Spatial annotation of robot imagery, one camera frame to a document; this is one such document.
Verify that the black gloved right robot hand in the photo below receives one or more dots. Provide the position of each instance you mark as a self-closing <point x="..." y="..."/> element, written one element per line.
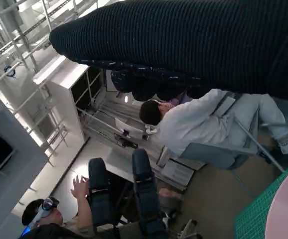
<point x="184" y="39"/>

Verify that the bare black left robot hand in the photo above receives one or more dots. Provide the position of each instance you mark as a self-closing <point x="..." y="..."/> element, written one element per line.
<point x="145" y="189"/>

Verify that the white cabinet with vents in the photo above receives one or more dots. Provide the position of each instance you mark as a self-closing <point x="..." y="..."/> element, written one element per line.
<point x="176" y="171"/>

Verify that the person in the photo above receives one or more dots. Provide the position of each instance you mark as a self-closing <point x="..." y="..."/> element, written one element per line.
<point x="188" y="119"/>
<point x="84" y="214"/>

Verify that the grey metal chair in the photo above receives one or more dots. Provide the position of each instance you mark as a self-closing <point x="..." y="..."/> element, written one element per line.
<point x="208" y="154"/>

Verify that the grey VR headset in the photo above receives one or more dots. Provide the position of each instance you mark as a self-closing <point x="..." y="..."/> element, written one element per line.
<point x="45" y="205"/>

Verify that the green cutting mat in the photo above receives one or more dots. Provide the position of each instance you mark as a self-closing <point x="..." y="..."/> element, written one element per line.
<point x="253" y="214"/>

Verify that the white shelf cabinet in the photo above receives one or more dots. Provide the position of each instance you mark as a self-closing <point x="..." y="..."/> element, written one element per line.
<point x="66" y="99"/>

